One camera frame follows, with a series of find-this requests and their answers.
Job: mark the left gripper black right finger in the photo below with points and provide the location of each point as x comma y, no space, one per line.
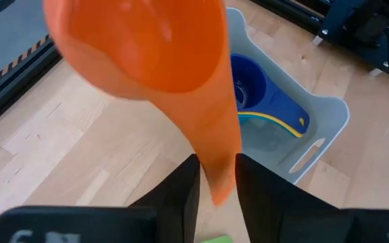
275,209

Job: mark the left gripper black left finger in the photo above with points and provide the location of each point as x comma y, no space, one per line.
177,195

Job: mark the green measuring cup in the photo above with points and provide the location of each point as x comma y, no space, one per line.
218,240

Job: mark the dark blue measuring cup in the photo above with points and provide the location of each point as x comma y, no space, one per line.
275,101

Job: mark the orange measuring cup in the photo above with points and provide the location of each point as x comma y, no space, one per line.
147,50

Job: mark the grey plastic basket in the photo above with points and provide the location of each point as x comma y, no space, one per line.
319,118

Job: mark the floor mat with striped edge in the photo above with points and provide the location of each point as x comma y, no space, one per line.
8,40

